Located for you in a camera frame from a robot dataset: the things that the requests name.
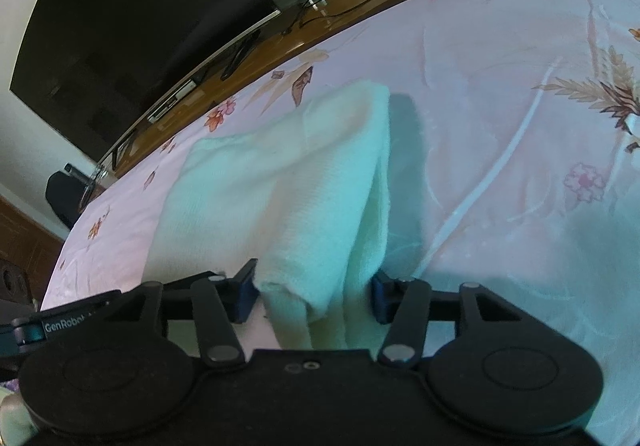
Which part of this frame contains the white knitted garment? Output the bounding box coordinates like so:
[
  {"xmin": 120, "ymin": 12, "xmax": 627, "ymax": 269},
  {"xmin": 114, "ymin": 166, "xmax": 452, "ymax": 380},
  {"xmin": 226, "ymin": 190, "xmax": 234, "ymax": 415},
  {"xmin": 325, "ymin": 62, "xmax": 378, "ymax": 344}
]
[{"xmin": 143, "ymin": 80, "xmax": 390, "ymax": 351}]

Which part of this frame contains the black speaker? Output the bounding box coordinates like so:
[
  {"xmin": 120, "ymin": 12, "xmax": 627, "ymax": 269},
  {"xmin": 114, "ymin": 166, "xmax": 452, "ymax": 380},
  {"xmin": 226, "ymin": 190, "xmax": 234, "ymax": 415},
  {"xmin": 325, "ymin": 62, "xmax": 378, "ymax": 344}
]
[{"xmin": 44, "ymin": 171, "xmax": 90, "ymax": 229}]

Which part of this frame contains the silver set-top box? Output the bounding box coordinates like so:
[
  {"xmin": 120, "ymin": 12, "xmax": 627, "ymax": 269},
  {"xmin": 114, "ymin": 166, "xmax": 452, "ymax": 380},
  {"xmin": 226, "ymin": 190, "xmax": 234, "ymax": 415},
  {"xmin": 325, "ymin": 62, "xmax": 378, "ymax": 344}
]
[{"xmin": 146, "ymin": 80, "xmax": 196, "ymax": 124}]

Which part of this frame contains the pink floral bed sheet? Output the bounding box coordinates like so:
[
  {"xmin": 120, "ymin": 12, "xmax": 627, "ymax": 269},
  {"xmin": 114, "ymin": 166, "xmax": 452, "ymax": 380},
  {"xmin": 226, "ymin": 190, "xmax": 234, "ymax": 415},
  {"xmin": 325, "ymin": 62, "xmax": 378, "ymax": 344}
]
[{"xmin": 43, "ymin": 0, "xmax": 639, "ymax": 445}]

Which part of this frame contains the black remote control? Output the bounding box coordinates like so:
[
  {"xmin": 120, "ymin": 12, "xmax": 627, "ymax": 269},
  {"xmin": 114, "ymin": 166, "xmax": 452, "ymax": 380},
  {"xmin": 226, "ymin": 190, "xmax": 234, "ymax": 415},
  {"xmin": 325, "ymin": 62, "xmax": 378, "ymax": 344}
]
[{"xmin": 220, "ymin": 28, "xmax": 262, "ymax": 82}]

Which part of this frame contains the black flat screen television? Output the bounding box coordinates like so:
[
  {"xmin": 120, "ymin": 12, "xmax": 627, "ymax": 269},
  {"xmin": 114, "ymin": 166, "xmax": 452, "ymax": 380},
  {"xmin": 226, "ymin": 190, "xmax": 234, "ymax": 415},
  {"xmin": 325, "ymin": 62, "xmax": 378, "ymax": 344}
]
[{"xmin": 11, "ymin": 0, "xmax": 277, "ymax": 159}]

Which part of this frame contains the wooden tv console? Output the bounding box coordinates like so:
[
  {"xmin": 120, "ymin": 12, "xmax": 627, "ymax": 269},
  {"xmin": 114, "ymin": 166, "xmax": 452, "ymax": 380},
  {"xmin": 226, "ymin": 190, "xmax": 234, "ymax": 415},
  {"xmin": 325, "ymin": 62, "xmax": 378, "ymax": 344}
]
[{"xmin": 82, "ymin": 0, "xmax": 405, "ymax": 206}]

